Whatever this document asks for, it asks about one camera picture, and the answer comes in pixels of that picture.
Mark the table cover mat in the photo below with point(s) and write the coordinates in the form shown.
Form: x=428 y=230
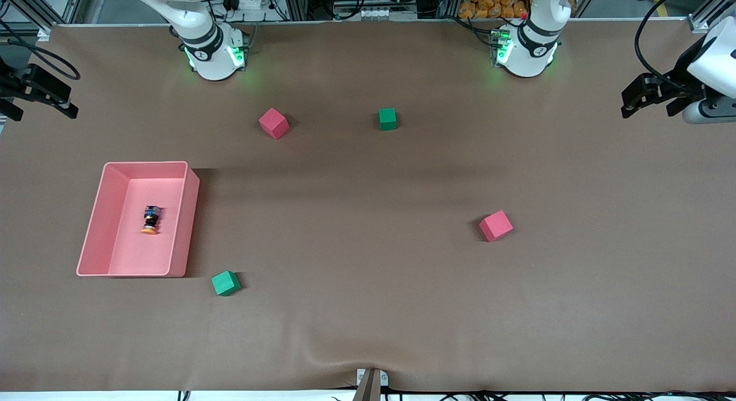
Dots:
x=368 y=303

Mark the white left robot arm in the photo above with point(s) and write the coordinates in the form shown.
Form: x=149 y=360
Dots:
x=532 y=50

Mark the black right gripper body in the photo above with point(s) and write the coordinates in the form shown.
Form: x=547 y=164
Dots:
x=11 y=86

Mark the pink plastic bin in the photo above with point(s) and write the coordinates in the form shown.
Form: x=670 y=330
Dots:
x=144 y=257

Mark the white power strip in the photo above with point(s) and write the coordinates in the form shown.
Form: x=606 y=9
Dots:
x=253 y=3

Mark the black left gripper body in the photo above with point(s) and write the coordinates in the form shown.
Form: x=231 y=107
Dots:
x=681 y=79

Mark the aluminium frame profile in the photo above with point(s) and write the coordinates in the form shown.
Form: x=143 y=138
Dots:
x=34 y=7
x=449 y=1
x=294 y=3
x=710 y=14

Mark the bag of orange items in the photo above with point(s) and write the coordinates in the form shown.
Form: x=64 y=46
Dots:
x=489 y=4

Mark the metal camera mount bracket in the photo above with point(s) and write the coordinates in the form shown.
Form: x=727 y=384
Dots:
x=371 y=386

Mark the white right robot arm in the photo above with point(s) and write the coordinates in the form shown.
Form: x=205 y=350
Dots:
x=207 y=50

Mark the pink foam cube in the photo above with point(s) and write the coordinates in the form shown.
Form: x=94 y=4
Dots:
x=273 y=123
x=495 y=226

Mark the white terminal block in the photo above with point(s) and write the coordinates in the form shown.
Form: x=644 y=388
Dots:
x=374 y=14

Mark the green foam cube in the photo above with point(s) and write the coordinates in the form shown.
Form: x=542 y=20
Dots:
x=387 y=119
x=225 y=283

